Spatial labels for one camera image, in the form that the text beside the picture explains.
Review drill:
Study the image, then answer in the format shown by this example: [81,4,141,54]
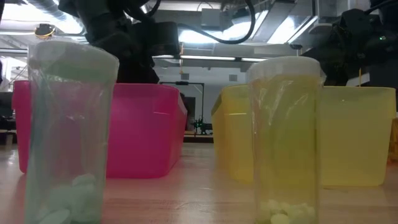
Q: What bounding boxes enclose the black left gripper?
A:
[116,21,181,84]

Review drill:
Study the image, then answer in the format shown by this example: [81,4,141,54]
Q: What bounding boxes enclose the yellow ceiling cord reel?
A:
[34,23,57,40]

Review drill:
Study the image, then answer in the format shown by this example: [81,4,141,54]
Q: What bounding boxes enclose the black metal stand frame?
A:
[160,80,206,131]

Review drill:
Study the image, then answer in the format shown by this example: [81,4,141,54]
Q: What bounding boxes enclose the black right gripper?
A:
[303,37,371,86]

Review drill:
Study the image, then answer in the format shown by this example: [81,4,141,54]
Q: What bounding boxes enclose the silver ceiling air duct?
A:
[18,0,78,22]

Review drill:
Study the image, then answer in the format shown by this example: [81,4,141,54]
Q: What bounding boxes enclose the clear pill bottle white cap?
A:
[24,39,120,224]

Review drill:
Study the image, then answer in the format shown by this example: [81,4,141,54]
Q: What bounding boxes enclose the green-lit dark device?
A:
[192,116,214,132]

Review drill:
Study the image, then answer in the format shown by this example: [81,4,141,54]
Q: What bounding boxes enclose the red-pink plastic bin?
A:
[11,80,188,179]

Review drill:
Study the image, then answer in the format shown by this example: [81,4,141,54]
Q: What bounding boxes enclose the orange pill bottle white cap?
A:
[245,55,326,224]

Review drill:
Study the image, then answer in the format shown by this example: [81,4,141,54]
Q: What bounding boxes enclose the black left wrist camera cable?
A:
[177,0,256,45]

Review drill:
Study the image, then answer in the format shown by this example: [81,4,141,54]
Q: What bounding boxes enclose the yellow plastic bin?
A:
[211,84,397,187]

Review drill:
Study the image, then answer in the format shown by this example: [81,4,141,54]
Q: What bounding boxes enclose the ceiling light strip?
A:
[152,54,269,62]

